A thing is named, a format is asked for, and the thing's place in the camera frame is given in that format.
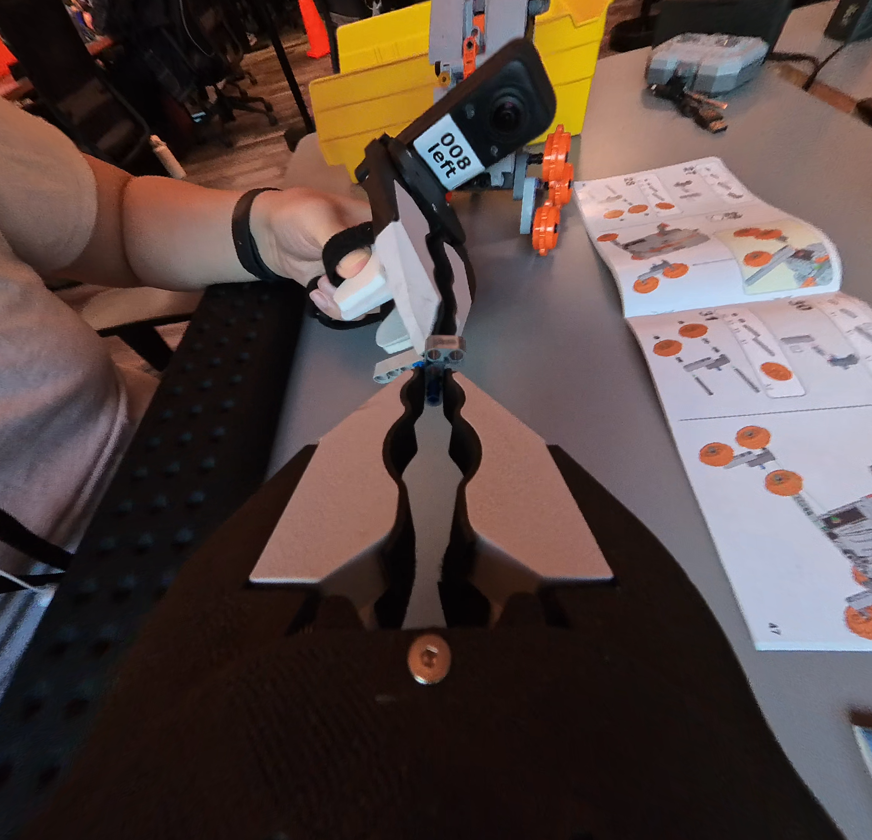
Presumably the blue closed booklet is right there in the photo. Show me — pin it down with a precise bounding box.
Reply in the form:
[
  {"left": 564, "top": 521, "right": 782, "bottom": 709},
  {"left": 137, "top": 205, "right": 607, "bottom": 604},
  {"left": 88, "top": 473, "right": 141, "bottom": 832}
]
[{"left": 850, "top": 709, "right": 872, "bottom": 784}]

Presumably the black wristband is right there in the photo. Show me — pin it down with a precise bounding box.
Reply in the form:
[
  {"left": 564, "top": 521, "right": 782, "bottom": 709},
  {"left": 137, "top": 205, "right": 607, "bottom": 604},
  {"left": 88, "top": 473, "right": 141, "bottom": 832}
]
[{"left": 230, "top": 188, "right": 284, "bottom": 283}]

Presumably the black case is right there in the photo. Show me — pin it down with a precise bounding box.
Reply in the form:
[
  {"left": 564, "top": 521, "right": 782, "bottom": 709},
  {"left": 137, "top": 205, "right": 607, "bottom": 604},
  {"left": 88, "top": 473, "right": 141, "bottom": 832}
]
[{"left": 653, "top": 0, "right": 799, "bottom": 45}]

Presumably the grey orange toy robot model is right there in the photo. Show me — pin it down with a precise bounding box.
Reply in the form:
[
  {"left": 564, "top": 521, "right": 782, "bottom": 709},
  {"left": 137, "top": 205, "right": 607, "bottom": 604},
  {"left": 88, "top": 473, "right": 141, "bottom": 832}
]
[{"left": 428, "top": 0, "right": 577, "bottom": 257}]

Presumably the grey desk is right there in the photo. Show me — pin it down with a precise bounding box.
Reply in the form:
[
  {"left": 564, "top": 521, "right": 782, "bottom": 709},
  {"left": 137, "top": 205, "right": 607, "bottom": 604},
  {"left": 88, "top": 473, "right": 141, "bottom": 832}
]
[{"left": 266, "top": 0, "right": 872, "bottom": 840}]

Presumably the person's white t-shirt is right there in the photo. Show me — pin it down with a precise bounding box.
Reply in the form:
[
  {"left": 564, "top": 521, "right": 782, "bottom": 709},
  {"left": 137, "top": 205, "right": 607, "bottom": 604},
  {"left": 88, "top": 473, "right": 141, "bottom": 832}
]
[{"left": 0, "top": 101, "right": 162, "bottom": 692}]

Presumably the black chest strap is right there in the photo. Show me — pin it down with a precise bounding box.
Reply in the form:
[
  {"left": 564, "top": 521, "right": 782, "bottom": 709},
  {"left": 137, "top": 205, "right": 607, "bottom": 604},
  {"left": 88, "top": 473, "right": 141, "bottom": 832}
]
[{"left": 0, "top": 508, "right": 74, "bottom": 590}]

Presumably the black office chair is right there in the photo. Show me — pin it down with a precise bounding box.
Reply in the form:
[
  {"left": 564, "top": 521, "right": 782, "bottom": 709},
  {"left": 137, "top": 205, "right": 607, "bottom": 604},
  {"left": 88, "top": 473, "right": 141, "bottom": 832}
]
[{"left": 123, "top": 0, "right": 278, "bottom": 148}]

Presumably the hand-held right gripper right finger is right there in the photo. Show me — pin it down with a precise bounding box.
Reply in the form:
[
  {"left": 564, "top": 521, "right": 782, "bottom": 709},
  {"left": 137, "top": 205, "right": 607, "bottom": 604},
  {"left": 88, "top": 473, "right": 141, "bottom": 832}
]
[{"left": 439, "top": 370, "right": 615, "bottom": 628}]

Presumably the person's left hand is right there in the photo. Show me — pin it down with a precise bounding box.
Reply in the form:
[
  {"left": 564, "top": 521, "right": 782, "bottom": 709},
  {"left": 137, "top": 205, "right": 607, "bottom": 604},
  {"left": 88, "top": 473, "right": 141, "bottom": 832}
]
[{"left": 252, "top": 188, "right": 382, "bottom": 323}]

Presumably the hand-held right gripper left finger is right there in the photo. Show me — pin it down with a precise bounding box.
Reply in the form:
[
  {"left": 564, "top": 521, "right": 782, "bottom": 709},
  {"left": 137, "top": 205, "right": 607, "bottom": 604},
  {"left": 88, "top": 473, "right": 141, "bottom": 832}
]
[{"left": 248, "top": 369, "right": 418, "bottom": 628}]

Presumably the person's left forearm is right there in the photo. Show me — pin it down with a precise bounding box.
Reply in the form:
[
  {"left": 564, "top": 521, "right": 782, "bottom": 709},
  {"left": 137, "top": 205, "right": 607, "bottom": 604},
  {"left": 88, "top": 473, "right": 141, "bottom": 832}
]
[{"left": 48, "top": 153, "right": 246, "bottom": 292}]

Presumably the black cable connector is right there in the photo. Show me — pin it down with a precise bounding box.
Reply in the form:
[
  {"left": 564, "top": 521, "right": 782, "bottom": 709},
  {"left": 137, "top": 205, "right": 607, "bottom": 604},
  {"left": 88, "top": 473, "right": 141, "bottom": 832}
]
[{"left": 650, "top": 80, "right": 730, "bottom": 137}]

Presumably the open white instruction booklet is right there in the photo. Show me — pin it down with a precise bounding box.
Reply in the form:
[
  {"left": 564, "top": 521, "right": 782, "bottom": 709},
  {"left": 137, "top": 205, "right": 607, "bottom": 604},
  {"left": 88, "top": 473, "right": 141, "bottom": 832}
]
[{"left": 572, "top": 155, "right": 872, "bottom": 652}]

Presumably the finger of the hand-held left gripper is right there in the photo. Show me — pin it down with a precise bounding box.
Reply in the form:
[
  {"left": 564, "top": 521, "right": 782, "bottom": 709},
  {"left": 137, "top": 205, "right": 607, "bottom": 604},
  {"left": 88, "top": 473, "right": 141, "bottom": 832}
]
[
  {"left": 375, "top": 179, "right": 452, "bottom": 352},
  {"left": 443, "top": 241, "right": 479, "bottom": 341}
]

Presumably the orange traffic cone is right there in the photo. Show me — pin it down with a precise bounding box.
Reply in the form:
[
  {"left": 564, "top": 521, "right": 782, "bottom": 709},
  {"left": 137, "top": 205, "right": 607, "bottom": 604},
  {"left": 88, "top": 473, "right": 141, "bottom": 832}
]
[{"left": 289, "top": 0, "right": 332, "bottom": 59}]

